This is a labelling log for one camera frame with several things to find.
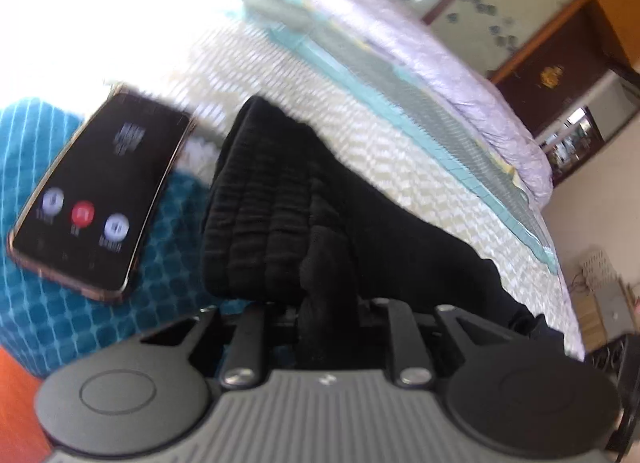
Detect black pants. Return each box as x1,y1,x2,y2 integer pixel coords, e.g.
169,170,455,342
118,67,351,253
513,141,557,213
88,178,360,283
201,96,564,363

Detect wooden side cabinet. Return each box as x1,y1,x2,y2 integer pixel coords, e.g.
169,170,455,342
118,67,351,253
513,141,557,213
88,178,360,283
568,247,639,353

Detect black smartphone with call screen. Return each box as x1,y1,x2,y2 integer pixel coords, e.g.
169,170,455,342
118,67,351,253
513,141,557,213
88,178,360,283
6,87,194,303

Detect patterned teal white bedspread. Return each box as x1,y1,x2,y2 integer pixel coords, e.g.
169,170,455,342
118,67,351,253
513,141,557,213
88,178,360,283
1,0,585,379

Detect dark brown wooden door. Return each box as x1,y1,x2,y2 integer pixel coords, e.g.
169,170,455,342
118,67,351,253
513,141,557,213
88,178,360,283
497,1,608,137

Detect lavender floral duvet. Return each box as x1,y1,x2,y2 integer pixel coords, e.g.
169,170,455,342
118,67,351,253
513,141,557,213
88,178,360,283
310,0,553,208

